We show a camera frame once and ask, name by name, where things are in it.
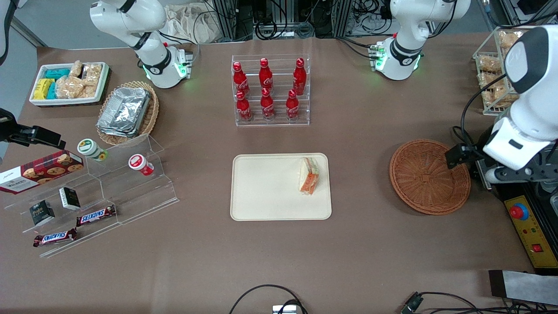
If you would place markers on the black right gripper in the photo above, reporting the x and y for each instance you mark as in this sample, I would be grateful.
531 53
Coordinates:
9 132

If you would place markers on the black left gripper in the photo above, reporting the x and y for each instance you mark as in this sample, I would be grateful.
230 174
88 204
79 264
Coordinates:
478 147

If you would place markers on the triangle sandwich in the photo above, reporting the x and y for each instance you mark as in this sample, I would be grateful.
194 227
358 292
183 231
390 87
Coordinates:
308 176

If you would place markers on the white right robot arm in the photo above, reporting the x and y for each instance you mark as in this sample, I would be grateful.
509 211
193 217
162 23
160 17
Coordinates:
130 17

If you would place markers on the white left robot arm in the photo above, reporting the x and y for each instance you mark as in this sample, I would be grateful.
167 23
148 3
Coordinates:
409 48

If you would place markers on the round brown wicker basket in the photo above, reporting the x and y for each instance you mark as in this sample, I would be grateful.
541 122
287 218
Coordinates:
418 183

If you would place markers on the oval wicker basket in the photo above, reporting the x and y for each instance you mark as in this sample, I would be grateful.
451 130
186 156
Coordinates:
150 117

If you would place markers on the cream plastic tray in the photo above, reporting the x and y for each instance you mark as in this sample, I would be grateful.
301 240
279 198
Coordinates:
261 192

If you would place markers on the Walkers shortbread cookie box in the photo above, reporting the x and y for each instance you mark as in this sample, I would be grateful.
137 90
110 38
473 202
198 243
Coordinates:
43 172

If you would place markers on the white rectangular snack bin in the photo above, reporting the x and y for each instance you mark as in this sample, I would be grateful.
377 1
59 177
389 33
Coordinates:
65 101

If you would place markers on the green lidded yogurt cup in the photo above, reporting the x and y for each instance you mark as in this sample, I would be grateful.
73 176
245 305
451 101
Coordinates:
87 147

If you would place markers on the teal snack packet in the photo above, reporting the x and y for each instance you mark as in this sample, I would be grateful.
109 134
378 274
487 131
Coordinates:
52 91
56 73

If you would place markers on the yellow snack packet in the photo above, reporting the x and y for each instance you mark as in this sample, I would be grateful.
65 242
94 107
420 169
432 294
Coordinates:
42 88

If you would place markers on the clear bag of crackers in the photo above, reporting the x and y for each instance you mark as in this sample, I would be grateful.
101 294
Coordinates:
76 68
92 74
89 90
67 87

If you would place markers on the black box with white label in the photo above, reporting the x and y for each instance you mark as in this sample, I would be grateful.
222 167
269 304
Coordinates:
69 198

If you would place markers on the aluminium foil container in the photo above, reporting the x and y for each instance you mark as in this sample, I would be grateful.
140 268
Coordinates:
124 109
114 132

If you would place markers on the clear bag of fried snacks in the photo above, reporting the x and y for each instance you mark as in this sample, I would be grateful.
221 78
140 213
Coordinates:
489 63
505 39
490 80
499 95

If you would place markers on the black Face tea box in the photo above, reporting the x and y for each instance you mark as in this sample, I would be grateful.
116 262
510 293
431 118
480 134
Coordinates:
42 213

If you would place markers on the red emergency stop button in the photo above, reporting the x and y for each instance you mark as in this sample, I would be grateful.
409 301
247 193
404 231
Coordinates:
518 212

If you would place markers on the Snickers chocolate bar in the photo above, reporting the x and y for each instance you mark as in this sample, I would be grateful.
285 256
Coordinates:
96 215
54 237

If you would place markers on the red lidded yogurt cup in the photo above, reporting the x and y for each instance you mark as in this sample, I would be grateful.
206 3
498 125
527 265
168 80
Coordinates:
137 162

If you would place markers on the clear acrylic stepped shelf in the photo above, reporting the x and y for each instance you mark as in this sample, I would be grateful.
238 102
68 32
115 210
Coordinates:
130 196

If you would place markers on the grey metal bar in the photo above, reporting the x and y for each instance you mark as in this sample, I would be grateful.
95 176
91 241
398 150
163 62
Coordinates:
28 32

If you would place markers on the black machine with yellow panel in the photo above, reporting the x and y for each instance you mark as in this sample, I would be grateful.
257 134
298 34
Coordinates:
529 237

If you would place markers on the grey panel with black edge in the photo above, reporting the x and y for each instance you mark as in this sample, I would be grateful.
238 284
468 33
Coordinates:
523 288

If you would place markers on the red Coca-Cola bottle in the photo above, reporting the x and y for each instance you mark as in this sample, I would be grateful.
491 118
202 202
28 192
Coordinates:
299 75
243 109
292 107
265 75
239 78
267 106

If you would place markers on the beige cloth bag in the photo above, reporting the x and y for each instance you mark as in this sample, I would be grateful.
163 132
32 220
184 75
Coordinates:
187 24

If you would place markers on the clear acrylic bottle rack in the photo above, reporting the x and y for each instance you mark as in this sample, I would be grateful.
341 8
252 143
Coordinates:
277 61

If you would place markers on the aluminium frame rack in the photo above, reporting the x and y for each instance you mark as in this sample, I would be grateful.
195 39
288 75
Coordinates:
226 19

